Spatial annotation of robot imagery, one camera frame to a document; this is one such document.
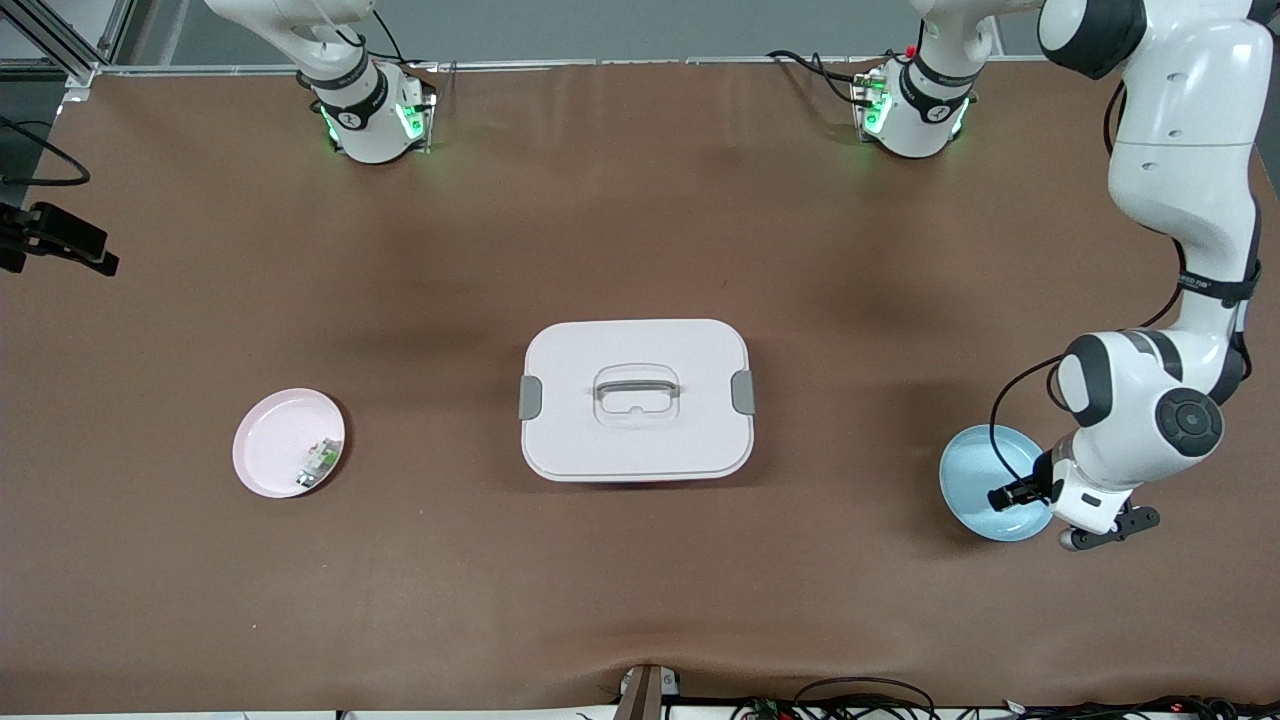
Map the light blue round plate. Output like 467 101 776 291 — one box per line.
938 424 1057 543

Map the pink round plate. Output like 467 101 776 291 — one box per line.
232 388 347 499

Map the small green electrical component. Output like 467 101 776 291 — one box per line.
295 438 341 491

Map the white lidded storage box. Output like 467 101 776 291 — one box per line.
518 318 757 484

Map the aluminium frame profile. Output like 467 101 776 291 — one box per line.
0 0 136 101

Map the black cable tangle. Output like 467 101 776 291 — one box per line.
730 677 1280 720

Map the black arm base cable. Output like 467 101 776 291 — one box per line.
345 5 411 71
767 48 886 106

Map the metal table edge bracket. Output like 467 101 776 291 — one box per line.
618 663 683 720

